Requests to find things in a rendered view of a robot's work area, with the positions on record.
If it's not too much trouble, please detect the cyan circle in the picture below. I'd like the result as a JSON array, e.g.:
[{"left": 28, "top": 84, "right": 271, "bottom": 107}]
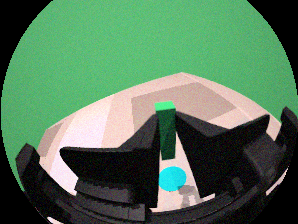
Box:
[{"left": 160, "top": 167, "right": 186, "bottom": 192}]

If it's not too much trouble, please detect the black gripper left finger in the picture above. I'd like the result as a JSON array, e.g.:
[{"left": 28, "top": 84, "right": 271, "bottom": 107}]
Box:
[{"left": 59, "top": 113, "right": 161, "bottom": 208}]

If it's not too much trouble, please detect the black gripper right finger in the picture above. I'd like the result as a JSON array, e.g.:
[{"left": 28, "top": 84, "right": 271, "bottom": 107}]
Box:
[{"left": 176, "top": 111, "right": 270, "bottom": 198}]

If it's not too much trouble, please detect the green post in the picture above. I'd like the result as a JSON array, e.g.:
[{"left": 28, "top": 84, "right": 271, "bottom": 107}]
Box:
[{"left": 154, "top": 100, "right": 177, "bottom": 160}]

